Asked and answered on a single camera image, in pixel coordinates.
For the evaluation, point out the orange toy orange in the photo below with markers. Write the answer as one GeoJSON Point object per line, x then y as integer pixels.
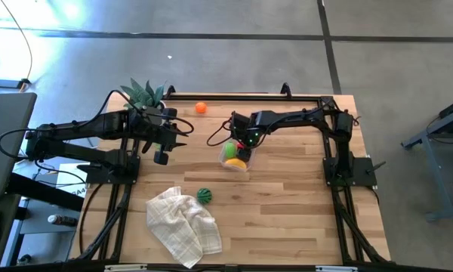
{"type": "Point", "coordinates": [201, 107]}

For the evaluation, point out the black power strip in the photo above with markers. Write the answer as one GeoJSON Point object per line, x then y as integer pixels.
{"type": "Point", "coordinates": [4, 84]}

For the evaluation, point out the clear plastic tupperware container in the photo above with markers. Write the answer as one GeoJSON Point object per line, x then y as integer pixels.
{"type": "Point", "coordinates": [222, 158]}

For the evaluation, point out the green potted plant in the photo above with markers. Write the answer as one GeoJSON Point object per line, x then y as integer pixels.
{"type": "Point", "coordinates": [143, 96]}

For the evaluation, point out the grey flat panel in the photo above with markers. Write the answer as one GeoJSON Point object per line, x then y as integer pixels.
{"type": "Point", "coordinates": [7, 143]}

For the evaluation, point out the green scaly toy fruit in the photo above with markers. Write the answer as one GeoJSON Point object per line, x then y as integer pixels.
{"type": "Point", "coordinates": [231, 150]}

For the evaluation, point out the white checked kitchen towel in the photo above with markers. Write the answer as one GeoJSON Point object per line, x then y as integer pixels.
{"type": "Point", "coordinates": [177, 226]}

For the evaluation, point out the dark bottle with white cap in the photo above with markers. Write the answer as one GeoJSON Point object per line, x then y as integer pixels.
{"type": "Point", "coordinates": [60, 220]}

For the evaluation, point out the silver metal bracket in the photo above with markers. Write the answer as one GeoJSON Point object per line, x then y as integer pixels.
{"type": "Point", "coordinates": [124, 268]}
{"type": "Point", "coordinates": [336, 268]}

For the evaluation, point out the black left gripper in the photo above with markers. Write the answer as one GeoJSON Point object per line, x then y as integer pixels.
{"type": "Point", "coordinates": [166, 132]}

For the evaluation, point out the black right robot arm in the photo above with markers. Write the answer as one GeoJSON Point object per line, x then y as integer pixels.
{"type": "Point", "coordinates": [287, 117]}

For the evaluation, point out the white printed box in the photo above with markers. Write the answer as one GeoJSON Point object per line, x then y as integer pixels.
{"type": "Point", "coordinates": [66, 177]}

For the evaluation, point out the yellow toy banana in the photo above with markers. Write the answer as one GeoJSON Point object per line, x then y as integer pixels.
{"type": "Point", "coordinates": [236, 163]}

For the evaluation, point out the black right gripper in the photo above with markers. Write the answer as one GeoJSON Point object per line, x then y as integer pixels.
{"type": "Point", "coordinates": [245, 126]}

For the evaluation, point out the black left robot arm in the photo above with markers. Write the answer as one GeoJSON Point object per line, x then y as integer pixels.
{"type": "Point", "coordinates": [79, 126]}

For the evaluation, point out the green striped toy watermelon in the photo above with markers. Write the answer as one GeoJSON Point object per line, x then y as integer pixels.
{"type": "Point", "coordinates": [204, 196]}

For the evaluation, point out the black aluminium table frame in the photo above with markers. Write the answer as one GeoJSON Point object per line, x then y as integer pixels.
{"type": "Point", "coordinates": [219, 97]}

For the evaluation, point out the grey lower shelf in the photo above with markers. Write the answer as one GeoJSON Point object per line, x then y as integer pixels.
{"type": "Point", "coordinates": [37, 226]}

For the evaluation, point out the grey metal desk frame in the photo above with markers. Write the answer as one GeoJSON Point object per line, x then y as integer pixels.
{"type": "Point", "coordinates": [439, 170]}

